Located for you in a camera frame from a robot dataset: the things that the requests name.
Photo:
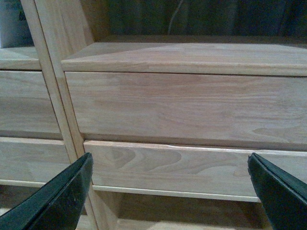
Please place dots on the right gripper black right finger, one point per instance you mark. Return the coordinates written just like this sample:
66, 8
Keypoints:
283, 196

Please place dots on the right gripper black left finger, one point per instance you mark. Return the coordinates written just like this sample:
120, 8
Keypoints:
58, 204

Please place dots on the light wooden shelf cabinet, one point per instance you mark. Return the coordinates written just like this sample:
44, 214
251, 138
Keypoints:
58, 29

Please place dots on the white box on shelf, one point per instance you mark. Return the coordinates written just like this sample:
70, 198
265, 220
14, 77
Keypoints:
14, 29

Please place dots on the lower wooden drawer front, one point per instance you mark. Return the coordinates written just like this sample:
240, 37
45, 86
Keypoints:
31, 162

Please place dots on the wooden drawer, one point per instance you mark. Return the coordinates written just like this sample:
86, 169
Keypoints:
31, 162
26, 109

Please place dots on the lower drawer front right cabinet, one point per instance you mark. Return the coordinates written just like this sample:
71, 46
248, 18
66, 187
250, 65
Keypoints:
200, 168

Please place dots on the drawer cabinet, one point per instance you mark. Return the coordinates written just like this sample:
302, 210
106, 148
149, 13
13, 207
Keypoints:
216, 107
200, 168

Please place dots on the upper wooden drawer front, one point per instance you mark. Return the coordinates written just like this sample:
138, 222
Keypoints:
26, 109

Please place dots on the upper drawer front right cabinet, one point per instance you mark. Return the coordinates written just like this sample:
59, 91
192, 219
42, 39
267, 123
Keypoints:
216, 107

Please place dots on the neighbouring wooden cabinet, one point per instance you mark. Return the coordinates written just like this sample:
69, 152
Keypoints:
171, 55

